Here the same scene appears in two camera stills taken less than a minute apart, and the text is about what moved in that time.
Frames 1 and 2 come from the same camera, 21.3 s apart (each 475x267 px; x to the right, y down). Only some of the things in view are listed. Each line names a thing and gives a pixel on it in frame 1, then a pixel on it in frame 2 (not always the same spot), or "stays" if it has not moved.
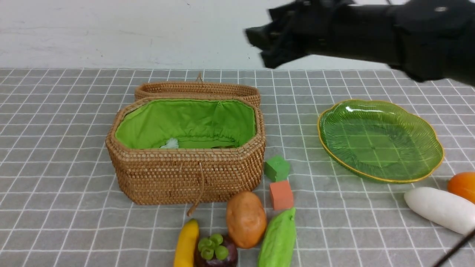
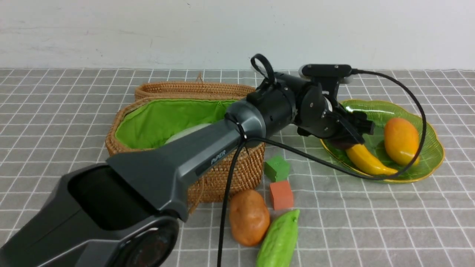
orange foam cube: [282, 195] stays
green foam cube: [277, 168] stays
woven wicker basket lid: [198, 88] stays
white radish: [445, 210] -> [186, 132]
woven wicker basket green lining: [149, 123] stays
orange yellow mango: [463, 183] -> [402, 141]
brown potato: [246, 218] stays
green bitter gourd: [278, 246] stays
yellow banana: [187, 240] -> [362, 158]
